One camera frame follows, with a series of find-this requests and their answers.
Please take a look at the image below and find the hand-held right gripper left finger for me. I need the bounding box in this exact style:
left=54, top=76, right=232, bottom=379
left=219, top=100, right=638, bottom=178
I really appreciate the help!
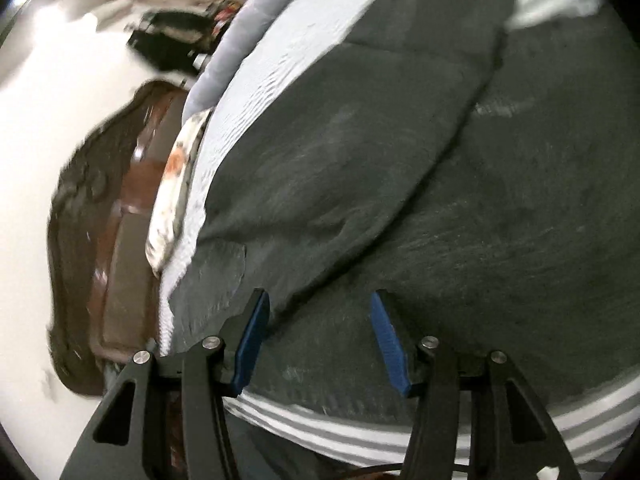
left=60, top=288, right=271, bottom=480

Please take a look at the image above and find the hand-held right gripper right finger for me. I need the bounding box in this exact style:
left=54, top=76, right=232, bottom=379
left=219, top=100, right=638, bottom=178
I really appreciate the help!
left=369, top=289, right=584, bottom=480

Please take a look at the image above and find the dark grey towel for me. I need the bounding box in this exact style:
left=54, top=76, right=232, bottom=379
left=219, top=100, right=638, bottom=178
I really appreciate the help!
left=165, top=0, right=640, bottom=428

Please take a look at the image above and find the floral pillow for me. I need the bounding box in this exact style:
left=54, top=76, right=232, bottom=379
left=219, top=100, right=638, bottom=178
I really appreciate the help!
left=145, top=107, right=213, bottom=272

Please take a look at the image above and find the carved dark wooden headboard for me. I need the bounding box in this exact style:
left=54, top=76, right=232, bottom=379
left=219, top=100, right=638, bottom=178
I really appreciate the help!
left=45, top=80, right=192, bottom=397

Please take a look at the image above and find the blue-grey quilt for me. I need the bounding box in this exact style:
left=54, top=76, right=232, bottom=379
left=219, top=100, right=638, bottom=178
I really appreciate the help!
left=182, top=0, right=331, bottom=117

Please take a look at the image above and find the grey white striped bed sheet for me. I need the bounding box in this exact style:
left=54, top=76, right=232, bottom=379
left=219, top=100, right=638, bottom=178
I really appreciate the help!
left=157, top=0, right=640, bottom=471

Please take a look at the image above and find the red item cluster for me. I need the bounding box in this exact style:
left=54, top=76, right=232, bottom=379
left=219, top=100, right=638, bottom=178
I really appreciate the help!
left=209, top=0, right=247, bottom=37

